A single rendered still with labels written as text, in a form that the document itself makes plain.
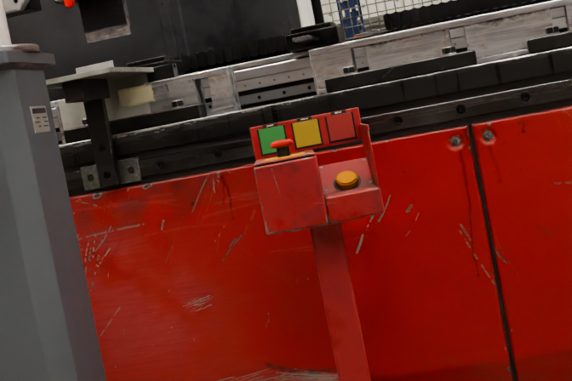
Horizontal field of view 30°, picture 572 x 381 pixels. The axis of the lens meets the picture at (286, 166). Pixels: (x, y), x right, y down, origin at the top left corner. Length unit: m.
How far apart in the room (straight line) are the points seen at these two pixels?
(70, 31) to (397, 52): 1.06
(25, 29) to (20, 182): 1.57
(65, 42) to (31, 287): 1.56
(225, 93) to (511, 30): 0.59
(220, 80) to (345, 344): 0.67
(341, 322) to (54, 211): 0.60
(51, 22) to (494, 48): 1.28
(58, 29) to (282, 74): 0.72
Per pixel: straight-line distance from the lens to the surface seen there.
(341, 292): 1.84
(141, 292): 2.20
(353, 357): 1.86
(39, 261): 1.43
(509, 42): 2.17
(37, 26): 2.95
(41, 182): 1.44
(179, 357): 2.21
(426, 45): 2.17
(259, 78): 2.49
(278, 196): 1.76
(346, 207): 1.77
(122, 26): 2.33
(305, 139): 1.91
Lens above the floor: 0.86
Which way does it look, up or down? 3 degrees down
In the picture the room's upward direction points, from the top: 11 degrees counter-clockwise
